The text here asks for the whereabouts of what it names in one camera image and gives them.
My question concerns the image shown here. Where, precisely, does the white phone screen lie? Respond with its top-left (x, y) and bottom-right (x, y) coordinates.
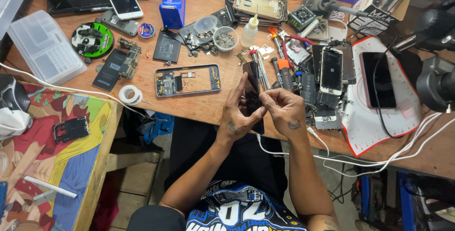
top-left (319, 46), bottom-right (344, 97)

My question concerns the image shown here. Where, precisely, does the blue tape dispenser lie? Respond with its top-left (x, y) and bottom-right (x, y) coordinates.
top-left (159, 0), bottom-right (187, 30)

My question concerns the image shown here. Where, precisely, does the large black phone battery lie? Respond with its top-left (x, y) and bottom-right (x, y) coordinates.
top-left (92, 49), bottom-right (128, 91)

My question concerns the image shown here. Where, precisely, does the person's left hand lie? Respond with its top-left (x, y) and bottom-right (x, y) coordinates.
top-left (218, 72), bottom-right (268, 143)

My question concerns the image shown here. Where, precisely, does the black microscope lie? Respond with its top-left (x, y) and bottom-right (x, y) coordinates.
top-left (393, 0), bottom-right (455, 114)

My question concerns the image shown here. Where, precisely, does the white stick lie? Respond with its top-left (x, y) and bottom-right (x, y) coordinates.
top-left (23, 176), bottom-right (78, 199)

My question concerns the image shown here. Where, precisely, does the silver phone frame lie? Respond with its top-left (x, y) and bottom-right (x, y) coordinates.
top-left (155, 64), bottom-right (222, 97)

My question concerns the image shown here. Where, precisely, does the grey phone housing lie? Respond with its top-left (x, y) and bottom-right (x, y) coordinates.
top-left (95, 10), bottom-right (140, 37)

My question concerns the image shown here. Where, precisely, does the orange handled screwdriver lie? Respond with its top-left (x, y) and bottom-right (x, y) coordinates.
top-left (267, 27), bottom-right (285, 59)

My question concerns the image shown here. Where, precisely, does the red tipped silver screwdriver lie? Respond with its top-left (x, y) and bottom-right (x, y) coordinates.
top-left (249, 49), bottom-right (271, 91)

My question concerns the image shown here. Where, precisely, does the black phone screen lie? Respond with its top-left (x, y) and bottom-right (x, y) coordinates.
top-left (312, 40), bottom-right (357, 85)

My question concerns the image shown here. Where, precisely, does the white dropper bottle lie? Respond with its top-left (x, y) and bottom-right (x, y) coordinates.
top-left (241, 4), bottom-right (259, 48)

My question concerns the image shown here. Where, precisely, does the black phone back cover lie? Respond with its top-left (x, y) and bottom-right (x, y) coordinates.
top-left (178, 9), bottom-right (236, 51)

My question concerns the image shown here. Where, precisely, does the solder wick spool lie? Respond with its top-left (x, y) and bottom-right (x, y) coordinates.
top-left (137, 23), bottom-right (155, 38)

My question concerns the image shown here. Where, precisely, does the thin white cable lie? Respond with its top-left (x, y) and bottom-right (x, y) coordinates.
top-left (0, 62), bottom-right (150, 118)

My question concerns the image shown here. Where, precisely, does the black and white carton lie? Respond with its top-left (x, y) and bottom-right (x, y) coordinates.
top-left (348, 0), bottom-right (417, 37)

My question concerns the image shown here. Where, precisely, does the clear cup of screws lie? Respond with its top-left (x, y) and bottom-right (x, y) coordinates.
top-left (213, 26), bottom-right (239, 53)

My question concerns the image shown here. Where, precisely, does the black phone bracket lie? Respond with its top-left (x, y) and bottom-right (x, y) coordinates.
top-left (53, 116), bottom-right (91, 145)

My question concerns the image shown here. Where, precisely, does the green round repair fixture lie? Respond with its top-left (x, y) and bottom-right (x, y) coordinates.
top-left (71, 22), bottom-right (114, 59)

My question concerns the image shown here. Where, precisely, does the colourful cartoon mat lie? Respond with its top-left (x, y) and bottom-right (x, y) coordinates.
top-left (0, 82), bottom-right (115, 231)

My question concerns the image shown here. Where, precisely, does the clutter under table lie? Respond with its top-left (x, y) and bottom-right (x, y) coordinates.
top-left (350, 167), bottom-right (455, 231)

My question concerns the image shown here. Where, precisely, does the gold phone housing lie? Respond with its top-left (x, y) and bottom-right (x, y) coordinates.
top-left (233, 0), bottom-right (286, 22)

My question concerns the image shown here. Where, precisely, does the clear round lid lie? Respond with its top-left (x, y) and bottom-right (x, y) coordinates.
top-left (194, 15), bottom-right (218, 34)

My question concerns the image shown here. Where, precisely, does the orange and black screwdriver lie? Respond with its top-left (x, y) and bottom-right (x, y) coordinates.
top-left (271, 58), bottom-right (296, 92)

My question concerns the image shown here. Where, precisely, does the black cable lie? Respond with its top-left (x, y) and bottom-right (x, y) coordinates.
top-left (371, 28), bottom-right (405, 140)

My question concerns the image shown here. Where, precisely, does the person's black printed shirt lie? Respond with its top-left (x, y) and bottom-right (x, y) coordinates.
top-left (185, 179), bottom-right (308, 231)

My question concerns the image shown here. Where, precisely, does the heap of phone parts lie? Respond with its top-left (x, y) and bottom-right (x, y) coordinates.
top-left (298, 71), bottom-right (352, 131)

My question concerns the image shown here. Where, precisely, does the black smartphone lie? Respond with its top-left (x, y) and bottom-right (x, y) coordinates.
top-left (242, 61), bottom-right (266, 136)

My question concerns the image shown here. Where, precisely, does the phone circuit board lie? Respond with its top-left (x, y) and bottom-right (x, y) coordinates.
top-left (117, 37), bottom-right (142, 80)

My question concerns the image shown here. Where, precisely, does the bundle of white cables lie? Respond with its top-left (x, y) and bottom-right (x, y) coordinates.
top-left (256, 112), bottom-right (455, 178)

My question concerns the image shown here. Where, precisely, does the clear plastic organizer box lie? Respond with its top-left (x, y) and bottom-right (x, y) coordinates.
top-left (7, 10), bottom-right (88, 86)

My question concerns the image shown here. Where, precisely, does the pink smartphone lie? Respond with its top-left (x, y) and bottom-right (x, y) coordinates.
top-left (359, 51), bottom-right (397, 110)

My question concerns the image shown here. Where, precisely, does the white red-edged silicone mat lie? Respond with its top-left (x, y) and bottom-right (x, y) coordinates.
top-left (342, 36), bottom-right (422, 158)

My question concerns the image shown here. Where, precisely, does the small black phone battery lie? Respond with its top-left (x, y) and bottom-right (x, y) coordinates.
top-left (153, 30), bottom-right (182, 63)

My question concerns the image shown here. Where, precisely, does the clear plastic storage container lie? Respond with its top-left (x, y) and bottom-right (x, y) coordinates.
top-left (0, 0), bottom-right (32, 40)

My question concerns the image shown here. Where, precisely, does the person's right hand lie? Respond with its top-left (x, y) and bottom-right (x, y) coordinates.
top-left (259, 88), bottom-right (307, 141)

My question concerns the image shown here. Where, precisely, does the small green fan box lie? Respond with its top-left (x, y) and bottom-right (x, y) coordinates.
top-left (288, 5), bottom-right (317, 32)

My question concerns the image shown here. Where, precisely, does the white tape roll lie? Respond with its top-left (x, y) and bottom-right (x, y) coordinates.
top-left (119, 85), bottom-right (143, 106)

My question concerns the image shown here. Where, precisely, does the blue cloth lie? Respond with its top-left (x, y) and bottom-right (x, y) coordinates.
top-left (144, 112), bottom-right (175, 145)

